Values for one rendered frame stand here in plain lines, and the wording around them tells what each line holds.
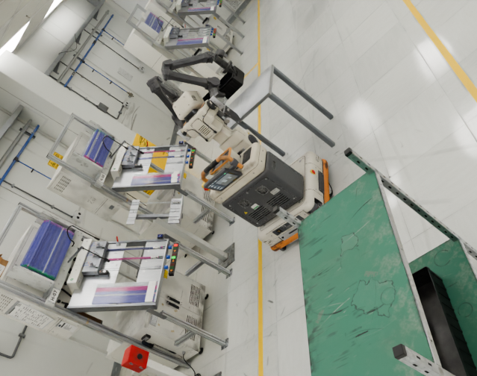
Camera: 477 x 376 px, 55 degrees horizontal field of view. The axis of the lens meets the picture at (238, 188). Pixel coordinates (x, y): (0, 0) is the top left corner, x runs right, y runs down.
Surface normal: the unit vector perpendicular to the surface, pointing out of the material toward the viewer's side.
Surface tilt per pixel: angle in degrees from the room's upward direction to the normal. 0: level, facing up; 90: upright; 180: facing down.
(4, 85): 90
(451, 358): 0
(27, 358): 90
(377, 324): 0
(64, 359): 90
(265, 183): 90
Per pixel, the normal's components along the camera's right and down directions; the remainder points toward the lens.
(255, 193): -0.11, 0.71
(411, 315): -0.77, -0.51
